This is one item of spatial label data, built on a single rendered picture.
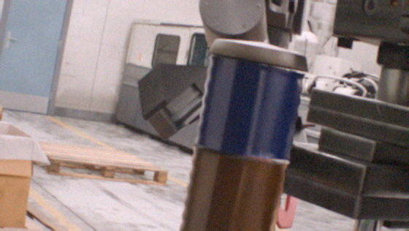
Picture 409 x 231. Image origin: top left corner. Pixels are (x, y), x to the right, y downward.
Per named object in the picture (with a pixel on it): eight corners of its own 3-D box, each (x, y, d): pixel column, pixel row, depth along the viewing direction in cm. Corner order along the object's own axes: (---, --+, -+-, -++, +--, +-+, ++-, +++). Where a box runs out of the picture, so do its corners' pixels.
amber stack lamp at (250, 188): (237, 224, 33) (252, 148, 33) (291, 248, 30) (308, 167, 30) (161, 221, 31) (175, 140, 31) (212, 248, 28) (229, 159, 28)
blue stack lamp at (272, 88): (253, 145, 33) (266, 66, 33) (310, 162, 30) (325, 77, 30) (176, 136, 31) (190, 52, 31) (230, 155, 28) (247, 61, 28)
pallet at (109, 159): (121, 164, 811) (123, 150, 810) (166, 186, 727) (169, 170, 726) (16, 152, 748) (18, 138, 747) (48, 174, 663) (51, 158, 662)
